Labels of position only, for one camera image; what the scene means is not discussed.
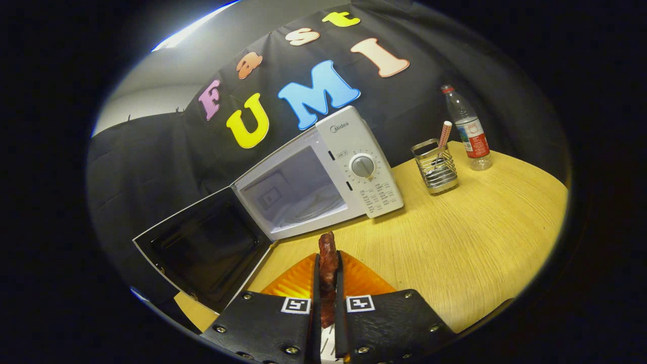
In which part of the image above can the red-brown meat strip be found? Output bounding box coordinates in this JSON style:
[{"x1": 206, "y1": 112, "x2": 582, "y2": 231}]
[{"x1": 317, "y1": 232, "x2": 339, "y2": 329}]

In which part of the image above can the white ribbed plate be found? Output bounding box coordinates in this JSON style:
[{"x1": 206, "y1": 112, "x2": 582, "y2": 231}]
[{"x1": 320, "y1": 325, "x2": 337, "y2": 362}]

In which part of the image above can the white toaster oven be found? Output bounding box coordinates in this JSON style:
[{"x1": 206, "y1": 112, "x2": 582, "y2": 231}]
[{"x1": 132, "y1": 105, "x2": 405, "y2": 314}]

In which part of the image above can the red checkered straw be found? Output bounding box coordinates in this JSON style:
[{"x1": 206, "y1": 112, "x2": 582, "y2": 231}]
[{"x1": 434, "y1": 121, "x2": 453, "y2": 167}]

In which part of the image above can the clear plastic water bottle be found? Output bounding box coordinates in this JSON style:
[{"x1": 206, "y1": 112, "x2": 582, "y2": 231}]
[{"x1": 441, "y1": 84, "x2": 493, "y2": 171}]

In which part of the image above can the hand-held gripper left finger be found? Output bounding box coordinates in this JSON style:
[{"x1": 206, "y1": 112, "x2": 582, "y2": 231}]
[{"x1": 201, "y1": 253, "x2": 322, "y2": 364}]

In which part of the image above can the metal wire utensil basket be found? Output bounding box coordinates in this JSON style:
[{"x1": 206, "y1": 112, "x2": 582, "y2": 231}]
[{"x1": 410, "y1": 139, "x2": 459, "y2": 195}]

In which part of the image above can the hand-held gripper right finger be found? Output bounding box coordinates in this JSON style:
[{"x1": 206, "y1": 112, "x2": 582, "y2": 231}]
[{"x1": 334, "y1": 250, "x2": 457, "y2": 364}]

